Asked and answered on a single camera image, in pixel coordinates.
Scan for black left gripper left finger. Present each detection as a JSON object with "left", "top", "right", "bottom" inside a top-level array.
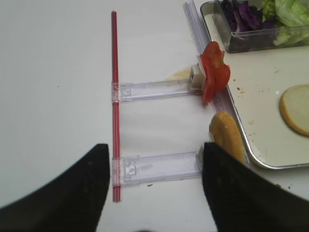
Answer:
[{"left": 0, "top": 144, "right": 109, "bottom": 232}]

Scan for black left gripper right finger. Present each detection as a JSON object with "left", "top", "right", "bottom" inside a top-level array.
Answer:
[{"left": 202, "top": 142, "right": 309, "bottom": 232}]

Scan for left clear tomato track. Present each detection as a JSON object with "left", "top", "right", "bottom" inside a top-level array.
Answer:
[{"left": 112, "top": 79, "right": 201, "bottom": 102}]

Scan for red tomato slices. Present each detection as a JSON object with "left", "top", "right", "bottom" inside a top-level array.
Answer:
[{"left": 199, "top": 42, "right": 231, "bottom": 104}]

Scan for white tomato pusher block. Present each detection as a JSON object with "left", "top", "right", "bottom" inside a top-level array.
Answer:
[{"left": 189, "top": 56, "right": 207, "bottom": 90}]

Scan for green lettuce leaves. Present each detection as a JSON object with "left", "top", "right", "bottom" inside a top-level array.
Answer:
[{"left": 262, "top": 0, "right": 309, "bottom": 46}]

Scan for left clear bun track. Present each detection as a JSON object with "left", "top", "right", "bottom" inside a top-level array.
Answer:
[{"left": 112, "top": 151, "right": 200, "bottom": 187}]

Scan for upright bun slice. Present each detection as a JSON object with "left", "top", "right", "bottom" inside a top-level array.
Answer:
[{"left": 209, "top": 111, "right": 246, "bottom": 164}]

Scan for flat bun slice on tray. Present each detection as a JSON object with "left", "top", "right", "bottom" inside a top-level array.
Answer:
[{"left": 279, "top": 84, "right": 309, "bottom": 137}]

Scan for silver metal tray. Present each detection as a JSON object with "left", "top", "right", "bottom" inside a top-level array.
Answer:
[{"left": 200, "top": 0, "right": 309, "bottom": 170}]

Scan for clear plastic salad container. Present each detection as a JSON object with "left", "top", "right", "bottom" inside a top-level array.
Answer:
[{"left": 213, "top": 0, "right": 304, "bottom": 53}]

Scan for purple cabbage leaves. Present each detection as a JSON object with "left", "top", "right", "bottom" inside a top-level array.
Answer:
[{"left": 220, "top": 0, "right": 278, "bottom": 32}]

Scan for left red plastic rail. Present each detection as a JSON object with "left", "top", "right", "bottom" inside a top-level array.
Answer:
[{"left": 111, "top": 11, "right": 121, "bottom": 202}]

